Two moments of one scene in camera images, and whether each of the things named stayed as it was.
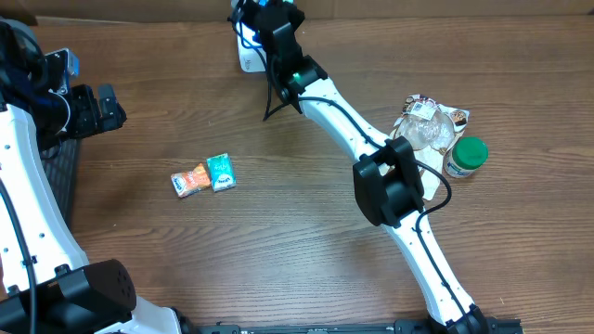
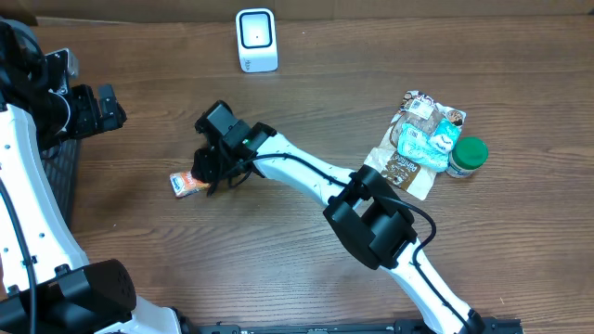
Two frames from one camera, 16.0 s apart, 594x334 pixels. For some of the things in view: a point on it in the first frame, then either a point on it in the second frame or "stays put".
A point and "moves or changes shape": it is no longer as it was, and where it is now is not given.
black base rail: x=409 y=326 stays put
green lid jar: x=467 y=155 stays put
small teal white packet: x=221 y=172 moves or changes shape
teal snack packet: x=263 y=3 to x=430 y=149
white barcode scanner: x=251 y=54 stays put
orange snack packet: x=187 y=183 stays put
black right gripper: x=297 y=17 to x=210 y=164
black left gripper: x=94 y=120 stays put
